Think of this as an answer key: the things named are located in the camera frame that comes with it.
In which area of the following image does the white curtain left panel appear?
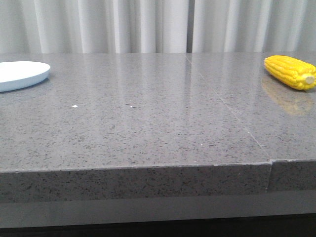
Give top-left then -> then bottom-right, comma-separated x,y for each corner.
0,0 -> 194,53

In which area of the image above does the white curtain right panel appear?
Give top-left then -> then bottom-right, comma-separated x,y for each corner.
187,0 -> 316,53

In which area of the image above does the yellow corn cob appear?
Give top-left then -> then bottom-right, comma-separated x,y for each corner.
264,55 -> 316,90

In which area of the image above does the light blue round plate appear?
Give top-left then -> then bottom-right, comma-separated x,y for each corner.
0,61 -> 51,92

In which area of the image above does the white curtain panel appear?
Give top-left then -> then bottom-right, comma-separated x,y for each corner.
0,0 -> 194,53
187,0 -> 316,53

